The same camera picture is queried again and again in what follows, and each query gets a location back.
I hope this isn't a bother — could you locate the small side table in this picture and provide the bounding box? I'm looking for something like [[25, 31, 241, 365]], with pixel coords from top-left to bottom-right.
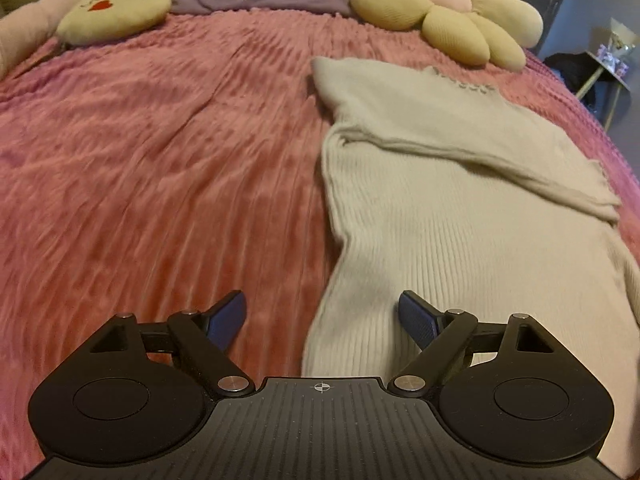
[[574, 16, 639, 131]]

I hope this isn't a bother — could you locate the pink plush toy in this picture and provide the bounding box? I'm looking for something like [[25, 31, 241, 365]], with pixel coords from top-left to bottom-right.
[[0, 0, 80, 79]]

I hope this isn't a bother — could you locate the pink ribbed bed blanket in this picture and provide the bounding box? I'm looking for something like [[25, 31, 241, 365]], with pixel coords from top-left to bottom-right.
[[1, 10, 639, 479]]

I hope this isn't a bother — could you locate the cream ribbed knit sweater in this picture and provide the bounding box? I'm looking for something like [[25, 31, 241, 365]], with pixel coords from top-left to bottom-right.
[[303, 58, 639, 477]]

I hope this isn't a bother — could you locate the yellow flower-shaped pillow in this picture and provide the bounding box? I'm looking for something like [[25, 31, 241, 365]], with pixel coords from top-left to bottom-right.
[[349, 0, 544, 72]]

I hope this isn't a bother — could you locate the yellow kiss-face round pillow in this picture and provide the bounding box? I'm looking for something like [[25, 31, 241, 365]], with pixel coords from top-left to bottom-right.
[[55, 0, 172, 47]]

